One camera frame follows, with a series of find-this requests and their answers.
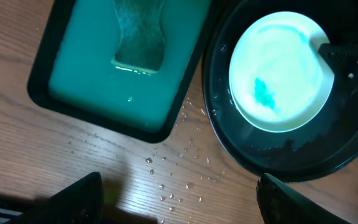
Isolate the round black serving tray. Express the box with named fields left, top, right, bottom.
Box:
left=203, top=1, right=358, bottom=182

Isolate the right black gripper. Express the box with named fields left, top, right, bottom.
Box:
left=318, top=44, right=358, bottom=96

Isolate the rectangular green water tray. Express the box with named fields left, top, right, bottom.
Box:
left=27, top=0, right=223, bottom=143

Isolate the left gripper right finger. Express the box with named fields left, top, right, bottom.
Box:
left=256, top=173, right=348, bottom=224

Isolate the mint green plate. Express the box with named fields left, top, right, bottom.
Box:
left=229, top=11, right=334, bottom=133

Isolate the green scrubbing sponge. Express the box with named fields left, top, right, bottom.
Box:
left=114, top=0, right=166, bottom=73

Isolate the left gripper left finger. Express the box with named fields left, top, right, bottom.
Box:
left=8, top=172, right=104, bottom=224

